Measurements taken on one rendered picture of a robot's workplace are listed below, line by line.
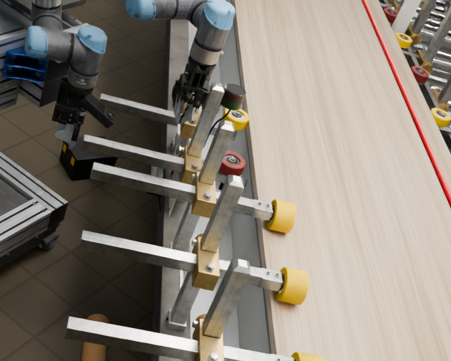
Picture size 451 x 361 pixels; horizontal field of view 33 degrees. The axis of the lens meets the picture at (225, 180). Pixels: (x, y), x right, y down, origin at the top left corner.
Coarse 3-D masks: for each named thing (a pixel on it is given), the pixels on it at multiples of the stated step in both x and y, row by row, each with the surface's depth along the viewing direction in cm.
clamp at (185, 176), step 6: (186, 150) 219; (186, 156) 217; (192, 156) 218; (186, 162) 215; (192, 162) 216; (198, 162) 217; (186, 168) 212; (198, 168) 214; (180, 174) 217; (186, 174) 213; (180, 180) 215; (186, 180) 214; (192, 180) 214
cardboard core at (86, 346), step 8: (96, 320) 264; (104, 320) 266; (88, 344) 256; (96, 344) 256; (88, 352) 253; (96, 352) 253; (104, 352) 256; (88, 360) 251; (96, 360) 251; (104, 360) 254
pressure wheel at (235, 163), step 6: (228, 156) 218; (234, 156) 219; (240, 156) 219; (222, 162) 214; (228, 162) 215; (234, 162) 216; (240, 162) 217; (222, 168) 215; (228, 168) 214; (234, 168) 214; (240, 168) 215; (228, 174) 215; (234, 174) 215; (240, 174) 217; (222, 186) 222
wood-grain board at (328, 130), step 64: (256, 0) 315; (320, 0) 338; (256, 64) 269; (320, 64) 286; (384, 64) 306; (256, 128) 235; (320, 128) 248; (384, 128) 263; (256, 192) 210; (320, 192) 219; (384, 192) 231; (320, 256) 196; (384, 256) 205; (448, 256) 215; (320, 320) 178; (384, 320) 185; (448, 320) 193
